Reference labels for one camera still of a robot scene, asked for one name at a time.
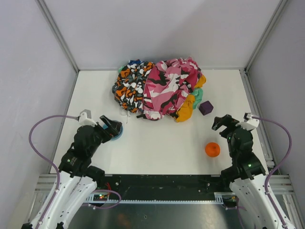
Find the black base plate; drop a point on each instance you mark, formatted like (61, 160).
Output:
(166, 187)

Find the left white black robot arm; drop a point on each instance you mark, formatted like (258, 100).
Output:
(76, 178)

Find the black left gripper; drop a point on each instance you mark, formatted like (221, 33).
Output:
(105, 129)

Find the pink camouflage cloth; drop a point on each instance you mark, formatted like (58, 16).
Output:
(167, 86)

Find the mint green cloth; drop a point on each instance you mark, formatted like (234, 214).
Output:
(198, 94)

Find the purple cube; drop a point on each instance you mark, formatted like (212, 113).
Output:
(206, 108)

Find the orange black camouflage cloth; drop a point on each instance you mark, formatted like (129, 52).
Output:
(129, 87)

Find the blue cloth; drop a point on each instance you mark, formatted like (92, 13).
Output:
(131, 62)

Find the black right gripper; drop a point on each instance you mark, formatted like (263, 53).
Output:
(228, 126)

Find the blue round disc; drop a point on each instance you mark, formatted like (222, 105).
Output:
(116, 137)

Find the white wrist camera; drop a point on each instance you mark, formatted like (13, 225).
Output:
(249, 123)
(86, 119)

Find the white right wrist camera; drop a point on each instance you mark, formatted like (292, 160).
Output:
(249, 123)

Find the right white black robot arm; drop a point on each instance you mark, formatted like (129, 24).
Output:
(246, 177)

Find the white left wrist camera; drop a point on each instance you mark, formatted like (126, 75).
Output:
(86, 119)

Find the mustard yellow cloth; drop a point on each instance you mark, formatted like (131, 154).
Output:
(186, 110)

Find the orange fruit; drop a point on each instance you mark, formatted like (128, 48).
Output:
(212, 149)

